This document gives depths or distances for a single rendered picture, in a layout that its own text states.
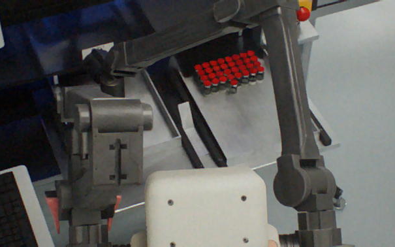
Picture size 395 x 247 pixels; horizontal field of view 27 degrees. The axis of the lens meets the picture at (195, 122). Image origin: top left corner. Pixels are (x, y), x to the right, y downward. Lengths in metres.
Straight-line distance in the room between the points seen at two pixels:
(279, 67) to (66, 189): 0.47
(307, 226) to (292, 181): 0.09
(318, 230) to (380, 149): 1.87
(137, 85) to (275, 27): 0.74
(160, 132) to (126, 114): 0.97
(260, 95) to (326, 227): 0.79
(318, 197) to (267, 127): 0.66
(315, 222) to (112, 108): 0.52
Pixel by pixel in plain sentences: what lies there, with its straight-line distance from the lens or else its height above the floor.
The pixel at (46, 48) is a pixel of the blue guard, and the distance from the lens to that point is 2.15.
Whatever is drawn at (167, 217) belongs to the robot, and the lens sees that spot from 1.42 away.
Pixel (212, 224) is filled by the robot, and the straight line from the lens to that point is 1.43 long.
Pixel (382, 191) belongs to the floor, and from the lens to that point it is 3.28.
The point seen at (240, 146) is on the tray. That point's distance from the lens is 2.16.
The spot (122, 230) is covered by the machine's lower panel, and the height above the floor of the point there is 0.24.
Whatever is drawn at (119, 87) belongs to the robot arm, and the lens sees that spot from 1.99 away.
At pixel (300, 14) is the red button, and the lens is 2.37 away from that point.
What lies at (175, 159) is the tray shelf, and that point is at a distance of 2.13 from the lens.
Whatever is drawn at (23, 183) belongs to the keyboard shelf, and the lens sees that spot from 2.22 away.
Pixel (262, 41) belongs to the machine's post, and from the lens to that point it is 2.41.
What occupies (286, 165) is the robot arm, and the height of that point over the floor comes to 1.29.
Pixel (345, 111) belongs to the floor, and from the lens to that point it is 3.54.
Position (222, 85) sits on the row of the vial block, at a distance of 2.27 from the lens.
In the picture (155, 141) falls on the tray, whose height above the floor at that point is 0.88.
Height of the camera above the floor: 2.49
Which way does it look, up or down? 46 degrees down
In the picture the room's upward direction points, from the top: 1 degrees clockwise
